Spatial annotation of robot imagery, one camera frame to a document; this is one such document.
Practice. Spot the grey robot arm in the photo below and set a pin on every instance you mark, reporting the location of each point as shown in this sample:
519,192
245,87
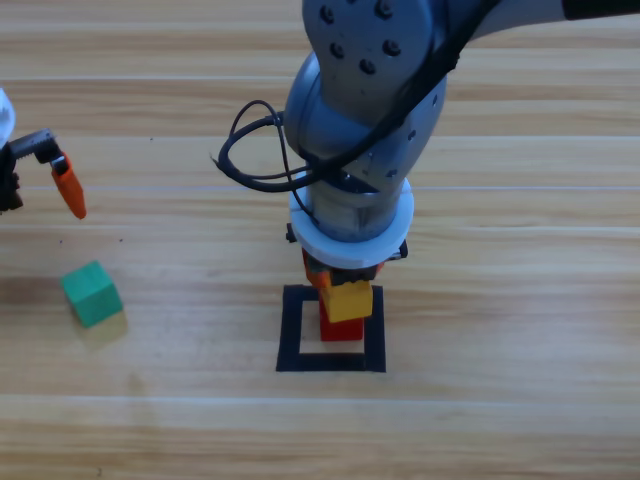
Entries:
360,100

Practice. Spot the black tape square outline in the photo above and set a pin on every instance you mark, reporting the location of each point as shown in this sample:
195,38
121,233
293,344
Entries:
330,362

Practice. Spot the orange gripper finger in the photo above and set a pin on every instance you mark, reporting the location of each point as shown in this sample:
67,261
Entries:
70,187
315,274
378,270

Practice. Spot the green wooden cube block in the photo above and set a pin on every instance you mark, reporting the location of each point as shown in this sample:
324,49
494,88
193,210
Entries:
90,295

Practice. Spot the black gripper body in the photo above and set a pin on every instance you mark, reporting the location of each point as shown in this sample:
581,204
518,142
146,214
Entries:
10,185
350,275

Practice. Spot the red wooden cube block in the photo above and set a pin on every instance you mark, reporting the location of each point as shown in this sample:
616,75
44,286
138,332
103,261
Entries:
342,330

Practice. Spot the yellow wooden cube block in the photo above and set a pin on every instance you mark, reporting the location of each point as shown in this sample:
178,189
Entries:
347,302

